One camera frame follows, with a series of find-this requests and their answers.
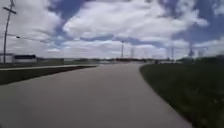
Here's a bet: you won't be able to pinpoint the grey concrete path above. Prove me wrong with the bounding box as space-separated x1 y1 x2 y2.
0 63 194 128

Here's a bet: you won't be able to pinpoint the row of distant pylons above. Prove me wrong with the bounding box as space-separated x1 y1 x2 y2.
119 40 208 62

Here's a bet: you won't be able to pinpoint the pale side road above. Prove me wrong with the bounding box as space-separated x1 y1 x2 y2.
0 64 96 72

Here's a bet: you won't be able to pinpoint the grass verge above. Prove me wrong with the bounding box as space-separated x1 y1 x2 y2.
0 65 98 86
139 56 224 128

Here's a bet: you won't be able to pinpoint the low white building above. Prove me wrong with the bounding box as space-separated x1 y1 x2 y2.
0 53 38 65

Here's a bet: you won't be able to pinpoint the tall utility pole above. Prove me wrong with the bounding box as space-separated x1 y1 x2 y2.
1 0 18 65

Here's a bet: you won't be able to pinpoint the overhead wires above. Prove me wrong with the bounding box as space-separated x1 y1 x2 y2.
0 32 54 44

